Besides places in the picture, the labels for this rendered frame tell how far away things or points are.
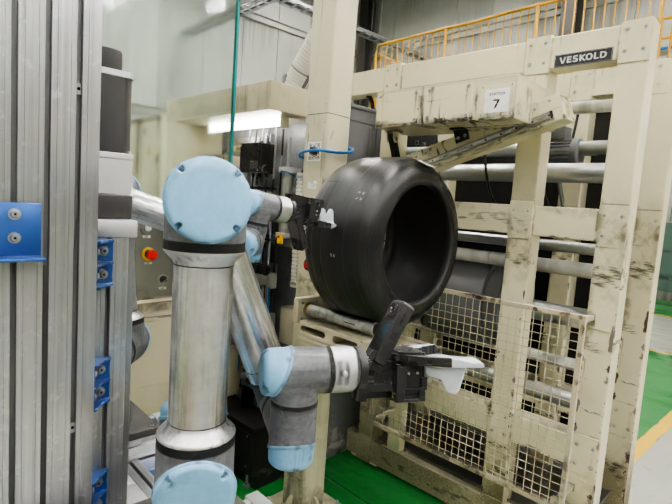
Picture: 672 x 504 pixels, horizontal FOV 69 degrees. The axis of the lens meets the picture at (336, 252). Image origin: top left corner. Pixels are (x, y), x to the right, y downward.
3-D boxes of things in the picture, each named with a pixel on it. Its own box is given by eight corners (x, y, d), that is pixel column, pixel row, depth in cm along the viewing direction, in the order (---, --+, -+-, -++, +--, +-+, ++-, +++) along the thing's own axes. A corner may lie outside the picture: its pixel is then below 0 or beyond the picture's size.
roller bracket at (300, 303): (292, 322, 188) (293, 297, 187) (361, 311, 216) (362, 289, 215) (297, 324, 185) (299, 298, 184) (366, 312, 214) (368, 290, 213)
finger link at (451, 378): (483, 394, 80) (426, 388, 83) (484, 357, 80) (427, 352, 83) (482, 398, 77) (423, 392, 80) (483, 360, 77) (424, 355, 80)
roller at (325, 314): (312, 314, 192) (303, 315, 188) (313, 303, 191) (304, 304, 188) (382, 335, 167) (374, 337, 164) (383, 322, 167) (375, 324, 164)
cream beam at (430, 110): (373, 128, 205) (376, 92, 204) (409, 137, 223) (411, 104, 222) (513, 118, 164) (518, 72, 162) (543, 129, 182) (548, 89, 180)
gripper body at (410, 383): (409, 390, 88) (345, 393, 85) (410, 342, 89) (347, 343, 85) (429, 401, 81) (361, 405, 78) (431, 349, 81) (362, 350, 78)
